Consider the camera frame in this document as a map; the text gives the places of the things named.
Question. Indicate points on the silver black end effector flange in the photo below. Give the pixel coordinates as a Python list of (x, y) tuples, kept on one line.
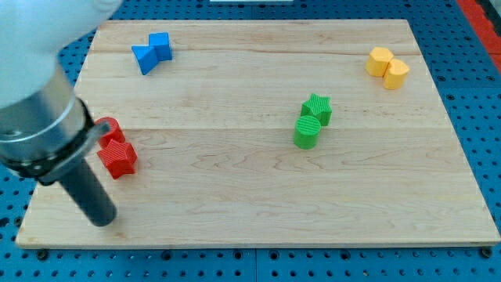
[(47, 135)]

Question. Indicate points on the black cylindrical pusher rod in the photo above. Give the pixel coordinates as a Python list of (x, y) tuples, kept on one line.
[(89, 195)]

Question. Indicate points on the red star block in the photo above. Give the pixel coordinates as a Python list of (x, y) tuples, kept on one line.
[(118, 158)]

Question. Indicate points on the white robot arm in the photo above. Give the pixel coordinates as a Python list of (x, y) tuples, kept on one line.
[(32, 35)]

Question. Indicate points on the light wooden board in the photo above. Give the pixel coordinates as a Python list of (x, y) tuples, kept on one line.
[(217, 166)]

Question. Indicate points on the green star block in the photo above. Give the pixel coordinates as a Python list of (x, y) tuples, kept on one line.
[(319, 107)]

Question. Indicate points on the red cylinder block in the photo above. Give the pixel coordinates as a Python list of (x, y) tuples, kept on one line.
[(115, 133)]

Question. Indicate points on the blue triangle block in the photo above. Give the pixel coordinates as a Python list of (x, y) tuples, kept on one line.
[(146, 58)]

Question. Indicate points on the blue cube block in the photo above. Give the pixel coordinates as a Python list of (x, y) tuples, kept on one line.
[(161, 44)]

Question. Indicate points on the green cylinder block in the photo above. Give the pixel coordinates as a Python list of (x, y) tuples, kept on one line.
[(306, 132)]

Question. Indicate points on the yellow hexagon block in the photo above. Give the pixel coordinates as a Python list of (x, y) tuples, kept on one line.
[(378, 61)]

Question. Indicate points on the yellow half-round block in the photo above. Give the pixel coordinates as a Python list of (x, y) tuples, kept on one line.
[(395, 74)]

